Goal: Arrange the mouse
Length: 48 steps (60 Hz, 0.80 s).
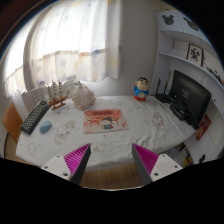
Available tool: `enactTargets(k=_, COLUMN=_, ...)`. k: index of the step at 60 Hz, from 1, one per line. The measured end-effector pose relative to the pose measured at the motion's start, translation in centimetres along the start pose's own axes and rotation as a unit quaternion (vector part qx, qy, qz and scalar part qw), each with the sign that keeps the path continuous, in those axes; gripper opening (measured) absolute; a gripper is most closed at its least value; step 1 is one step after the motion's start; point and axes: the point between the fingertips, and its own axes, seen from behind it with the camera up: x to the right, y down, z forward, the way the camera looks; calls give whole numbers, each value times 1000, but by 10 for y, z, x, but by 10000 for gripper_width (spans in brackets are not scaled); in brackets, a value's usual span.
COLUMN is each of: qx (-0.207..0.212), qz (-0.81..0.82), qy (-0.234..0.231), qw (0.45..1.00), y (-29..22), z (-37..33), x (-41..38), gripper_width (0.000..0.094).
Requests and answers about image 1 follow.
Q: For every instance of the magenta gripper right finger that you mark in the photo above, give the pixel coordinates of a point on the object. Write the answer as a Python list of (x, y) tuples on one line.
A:
[(152, 167)]

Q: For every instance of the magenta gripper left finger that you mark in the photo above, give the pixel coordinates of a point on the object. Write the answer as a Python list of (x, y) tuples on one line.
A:
[(70, 167)]

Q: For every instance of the light blue computer mouse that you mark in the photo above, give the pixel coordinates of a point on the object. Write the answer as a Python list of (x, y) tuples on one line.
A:
[(45, 126)]

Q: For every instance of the white patterned tablecloth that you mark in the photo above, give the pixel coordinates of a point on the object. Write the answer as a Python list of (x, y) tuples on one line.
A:
[(151, 124)]

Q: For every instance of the black keyboard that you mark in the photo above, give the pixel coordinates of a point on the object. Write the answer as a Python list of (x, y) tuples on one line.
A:
[(34, 117)]

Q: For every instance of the red paper sheet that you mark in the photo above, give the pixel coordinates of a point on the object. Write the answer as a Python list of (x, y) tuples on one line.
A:
[(204, 125)]

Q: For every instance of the large white conch shell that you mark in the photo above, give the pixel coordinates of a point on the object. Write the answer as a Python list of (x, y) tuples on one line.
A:
[(83, 97)]

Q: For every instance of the black wifi router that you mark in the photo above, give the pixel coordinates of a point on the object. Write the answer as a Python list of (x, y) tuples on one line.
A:
[(164, 98)]

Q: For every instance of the wooden model sailing ship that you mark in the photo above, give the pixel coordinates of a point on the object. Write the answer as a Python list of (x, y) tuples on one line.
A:
[(57, 95)]

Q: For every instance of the orange wooden chair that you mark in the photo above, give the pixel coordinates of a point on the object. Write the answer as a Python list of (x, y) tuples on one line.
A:
[(12, 122)]

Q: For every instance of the black computer monitor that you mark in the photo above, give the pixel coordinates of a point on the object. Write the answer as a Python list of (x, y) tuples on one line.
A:
[(190, 99)]

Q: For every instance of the cartoon boy figurine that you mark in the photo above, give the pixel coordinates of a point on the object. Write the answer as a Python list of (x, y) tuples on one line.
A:
[(141, 89)]

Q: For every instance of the white radiator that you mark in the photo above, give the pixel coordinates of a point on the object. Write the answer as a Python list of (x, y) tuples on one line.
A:
[(33, 97)]

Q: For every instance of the framed calligraphy picture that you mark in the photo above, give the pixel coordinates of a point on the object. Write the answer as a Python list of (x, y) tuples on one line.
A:
[(195, 54)]

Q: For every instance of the sheer white curtain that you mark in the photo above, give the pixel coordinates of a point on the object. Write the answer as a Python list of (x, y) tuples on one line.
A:
[(68, 40)]

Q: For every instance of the white wall shelf unit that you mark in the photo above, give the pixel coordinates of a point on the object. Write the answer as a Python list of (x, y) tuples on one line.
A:
[(174, 36)]

